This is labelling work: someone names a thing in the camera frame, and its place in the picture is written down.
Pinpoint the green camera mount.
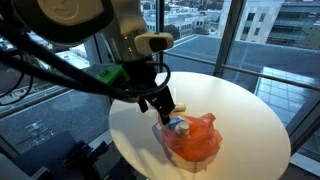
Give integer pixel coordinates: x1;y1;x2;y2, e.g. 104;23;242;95
87;63;131;88

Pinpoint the black equipment cart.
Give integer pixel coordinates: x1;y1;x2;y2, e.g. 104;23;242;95
13;131;134;180

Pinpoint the blue Mentos gum bottle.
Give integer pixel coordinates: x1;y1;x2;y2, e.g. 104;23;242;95
167;116;185;132

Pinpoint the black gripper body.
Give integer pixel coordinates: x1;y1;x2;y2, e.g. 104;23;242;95
122;59;168;101

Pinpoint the beige wrist camera box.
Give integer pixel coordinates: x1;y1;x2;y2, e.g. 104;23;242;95
134;32;175;56

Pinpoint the orange plastic bag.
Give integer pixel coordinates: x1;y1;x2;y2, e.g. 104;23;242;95
152;112;224;165

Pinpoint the grey metal window railing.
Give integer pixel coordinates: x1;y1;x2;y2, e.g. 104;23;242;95
163;51;320;93
0;84;114;120

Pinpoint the white-capped round bottle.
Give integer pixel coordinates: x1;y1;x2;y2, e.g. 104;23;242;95
175;121;191;137

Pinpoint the black cable bundle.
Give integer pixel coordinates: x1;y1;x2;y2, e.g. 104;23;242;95
0;19;173;107

